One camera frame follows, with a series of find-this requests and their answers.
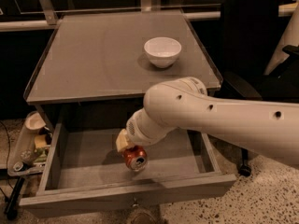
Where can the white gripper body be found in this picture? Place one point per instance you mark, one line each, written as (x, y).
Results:
(135, 131)

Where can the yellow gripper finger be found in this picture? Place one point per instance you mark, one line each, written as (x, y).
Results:
(123, 141)

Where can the crushed red coke can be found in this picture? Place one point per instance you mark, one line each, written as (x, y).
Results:
(135, 158)

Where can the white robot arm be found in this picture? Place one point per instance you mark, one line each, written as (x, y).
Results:
(270, 129)

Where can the open grey top drawer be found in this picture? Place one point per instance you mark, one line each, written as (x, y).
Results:
(84, 173)

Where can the metal drawer knob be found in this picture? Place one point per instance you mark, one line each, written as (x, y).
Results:
(135, 202)

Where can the grey cabinet with flat top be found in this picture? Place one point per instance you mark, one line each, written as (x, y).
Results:
(101, 56)

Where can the white ceramic bowl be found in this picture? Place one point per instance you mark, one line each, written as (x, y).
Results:
(162, 51)

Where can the white side tray with items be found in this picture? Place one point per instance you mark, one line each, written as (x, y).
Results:
(30, 153)

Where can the white cup in tray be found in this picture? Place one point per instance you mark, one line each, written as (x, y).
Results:
(34, 123)

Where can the black stand leg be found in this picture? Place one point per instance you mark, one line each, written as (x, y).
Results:
(10, 209)

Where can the black office chair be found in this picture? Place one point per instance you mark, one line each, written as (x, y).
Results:
(248, 32)

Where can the metal rail with brackets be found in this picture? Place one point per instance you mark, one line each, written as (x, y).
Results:
(27, 15)

